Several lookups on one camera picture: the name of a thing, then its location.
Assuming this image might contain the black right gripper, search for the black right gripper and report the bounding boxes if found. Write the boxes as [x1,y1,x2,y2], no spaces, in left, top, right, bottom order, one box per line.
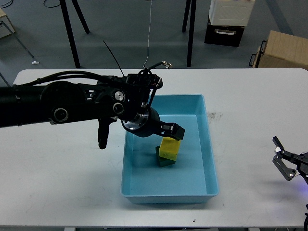
[272,136,308,185]

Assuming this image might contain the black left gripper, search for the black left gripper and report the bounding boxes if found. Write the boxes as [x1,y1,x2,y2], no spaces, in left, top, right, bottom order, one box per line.
[131,107,185,141]

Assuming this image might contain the yellow block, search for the yellow block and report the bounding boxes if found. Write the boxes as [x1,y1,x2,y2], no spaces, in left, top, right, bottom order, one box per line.
[159,137,181,161]

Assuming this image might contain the green block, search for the green block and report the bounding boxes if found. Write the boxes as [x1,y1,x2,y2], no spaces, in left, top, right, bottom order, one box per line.
[155,146,176,167]

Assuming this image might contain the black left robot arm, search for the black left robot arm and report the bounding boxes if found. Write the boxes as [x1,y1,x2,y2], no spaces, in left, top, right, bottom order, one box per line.
[0,68,185,149]

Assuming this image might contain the black drawer box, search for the black drawer box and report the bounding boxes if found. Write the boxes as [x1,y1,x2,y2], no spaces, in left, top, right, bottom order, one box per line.
[204,17,245,47]

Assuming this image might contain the white storage box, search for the white storage box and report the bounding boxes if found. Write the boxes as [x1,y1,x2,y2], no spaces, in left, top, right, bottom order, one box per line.
[209,0,255,26]

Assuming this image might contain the blue plastic bin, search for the blue plastic bin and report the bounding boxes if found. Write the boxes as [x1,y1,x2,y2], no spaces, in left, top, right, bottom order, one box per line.
[121,94,219,204]

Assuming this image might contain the right black tripod stand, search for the right black tripod stand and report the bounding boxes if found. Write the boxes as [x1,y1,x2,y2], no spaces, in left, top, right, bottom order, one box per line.
[182,0,197,67]

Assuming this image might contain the black tripod stand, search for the black tripod stand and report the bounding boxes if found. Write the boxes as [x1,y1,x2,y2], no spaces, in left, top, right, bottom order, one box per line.
[59,0,90,69]
[182,0,197,67]

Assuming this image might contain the left black tripod stand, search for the left black tripod stand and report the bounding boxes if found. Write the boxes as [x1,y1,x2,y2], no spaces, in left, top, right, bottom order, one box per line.
[59,0,90,69]

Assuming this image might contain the wooden furniture with metal leg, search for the wooden furniture with metal leg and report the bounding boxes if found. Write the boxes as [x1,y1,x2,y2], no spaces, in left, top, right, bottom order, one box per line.
[0,7,35,87]

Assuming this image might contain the thin black cable tie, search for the thin black cable tie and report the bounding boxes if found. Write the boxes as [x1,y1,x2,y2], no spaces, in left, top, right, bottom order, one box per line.
[103,40,125,77]

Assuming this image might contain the white hanging cable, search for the white hanging cable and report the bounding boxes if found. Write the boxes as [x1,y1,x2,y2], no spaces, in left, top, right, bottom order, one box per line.
[142,0,153,69]

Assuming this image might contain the cardboard box with handles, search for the cardboard box with handles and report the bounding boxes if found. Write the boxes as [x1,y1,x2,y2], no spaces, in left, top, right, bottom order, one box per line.
[249,30,308,70]

